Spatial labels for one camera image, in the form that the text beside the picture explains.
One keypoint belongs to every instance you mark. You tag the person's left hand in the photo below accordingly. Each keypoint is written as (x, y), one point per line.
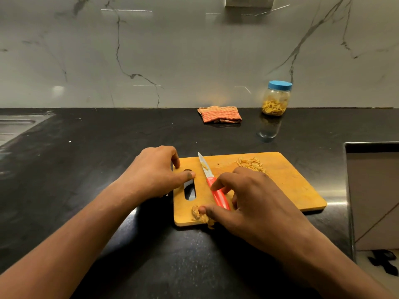
(149, 174)

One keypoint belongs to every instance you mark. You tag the person's right hand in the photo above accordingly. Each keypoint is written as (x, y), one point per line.
(262, 208)

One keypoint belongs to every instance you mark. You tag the chopped ginger strips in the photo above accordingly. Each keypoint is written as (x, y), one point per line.
(251, 164)

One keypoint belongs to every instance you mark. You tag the knobby ginger piece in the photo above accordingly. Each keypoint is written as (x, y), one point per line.
(195, 213)

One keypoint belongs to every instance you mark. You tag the blue-lidded plastic jar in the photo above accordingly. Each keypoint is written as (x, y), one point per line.
(276, 98)

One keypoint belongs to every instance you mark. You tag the blue jar lid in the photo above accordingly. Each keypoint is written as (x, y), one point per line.
(280, 85)

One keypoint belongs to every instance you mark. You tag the person's left forearm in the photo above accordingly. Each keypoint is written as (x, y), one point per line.
(62, 246)

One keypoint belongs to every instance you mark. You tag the wooden cutting board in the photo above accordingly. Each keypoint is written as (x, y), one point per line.
(290, 183)

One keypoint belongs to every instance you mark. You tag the orange checked cloth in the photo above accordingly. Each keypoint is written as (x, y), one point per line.
(219, 114)

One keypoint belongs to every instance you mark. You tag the beige cabinet door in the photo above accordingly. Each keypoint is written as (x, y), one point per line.
(374, 196)

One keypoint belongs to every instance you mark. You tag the steel sink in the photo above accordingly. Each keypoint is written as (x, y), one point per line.
(15, 126)

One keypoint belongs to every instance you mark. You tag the grey wall switch plate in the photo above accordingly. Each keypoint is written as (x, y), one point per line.
(249, 1)

